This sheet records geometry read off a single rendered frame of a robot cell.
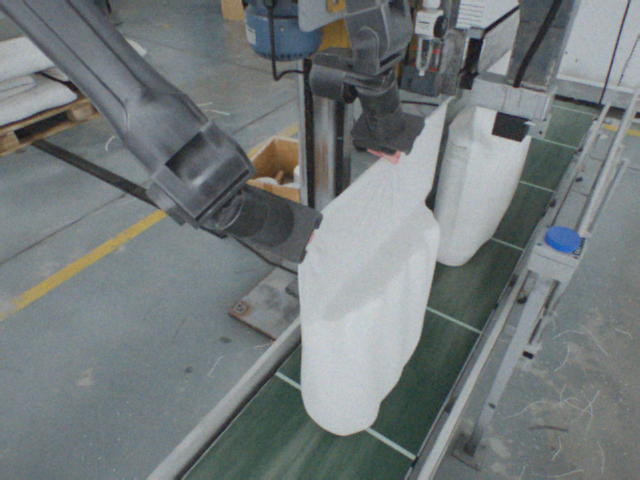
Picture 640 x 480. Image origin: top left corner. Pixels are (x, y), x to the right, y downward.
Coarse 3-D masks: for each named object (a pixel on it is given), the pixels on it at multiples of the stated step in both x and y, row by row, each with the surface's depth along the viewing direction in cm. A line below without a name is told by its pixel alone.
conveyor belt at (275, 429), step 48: (576, 144) 210; (528, 192) 180; (528, 240) 158; (432, 288) 141; (480, 288) 141; (432, 336) 127; (288, 384) 115; (432, 384) 115; (240, 432) 106; (288, 432) 106; (384, 432) 106; (432, 432) 115
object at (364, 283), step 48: (432, 144) 92; (384, 192) 81; (336, 240) 71; (384, 240) 90; (432, 240) 96; (336, 288) 78; (384, 288) 81; (336, 336) 79; (384, 336) 87; (336, 384) 87; (384, 384) 100; (336, 432) 101
